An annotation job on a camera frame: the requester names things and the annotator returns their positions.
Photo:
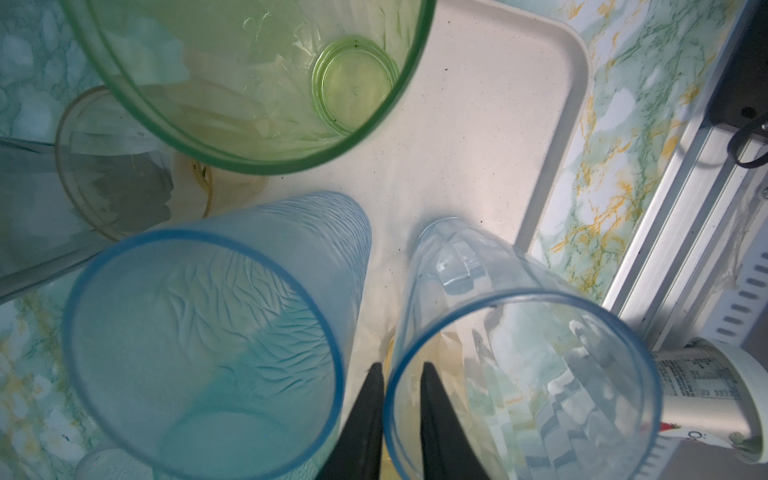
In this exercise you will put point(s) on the short amber glass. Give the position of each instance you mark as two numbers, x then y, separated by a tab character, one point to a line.
123	180

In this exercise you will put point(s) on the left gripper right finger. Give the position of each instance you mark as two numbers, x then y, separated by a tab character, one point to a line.
446	452

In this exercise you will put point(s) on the light blue short glass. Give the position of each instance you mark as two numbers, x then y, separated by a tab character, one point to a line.
219	349

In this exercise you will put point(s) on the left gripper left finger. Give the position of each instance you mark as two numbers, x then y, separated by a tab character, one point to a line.
358	451

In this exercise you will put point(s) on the tall blue glass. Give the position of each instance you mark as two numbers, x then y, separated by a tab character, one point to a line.
545	383

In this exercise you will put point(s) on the green clear glass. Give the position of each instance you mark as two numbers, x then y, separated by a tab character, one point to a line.
256	87

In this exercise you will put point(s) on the tall grey glass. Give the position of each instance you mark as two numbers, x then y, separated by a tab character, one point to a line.
42	234

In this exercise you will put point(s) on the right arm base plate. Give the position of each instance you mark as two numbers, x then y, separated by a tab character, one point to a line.
740	100

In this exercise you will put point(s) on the pink rectangular tray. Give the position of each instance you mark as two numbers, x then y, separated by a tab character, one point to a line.
479	133

